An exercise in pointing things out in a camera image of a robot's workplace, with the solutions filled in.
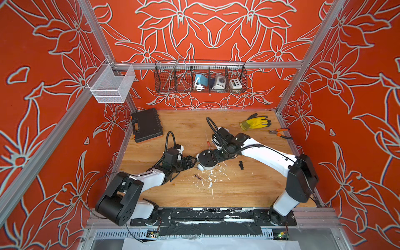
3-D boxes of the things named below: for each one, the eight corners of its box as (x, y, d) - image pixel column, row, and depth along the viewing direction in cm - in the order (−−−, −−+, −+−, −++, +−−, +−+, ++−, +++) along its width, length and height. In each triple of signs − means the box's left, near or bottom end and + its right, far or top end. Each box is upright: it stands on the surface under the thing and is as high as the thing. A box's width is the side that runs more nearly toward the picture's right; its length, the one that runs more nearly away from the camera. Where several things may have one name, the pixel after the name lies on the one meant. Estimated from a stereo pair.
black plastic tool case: (136, 144, 101) (133, 140, 97) (133, 117, 117) (130, 112, 113) (165, 136, 105) (163, 132, 101) (158, 111, 121) (156, 106, 117)
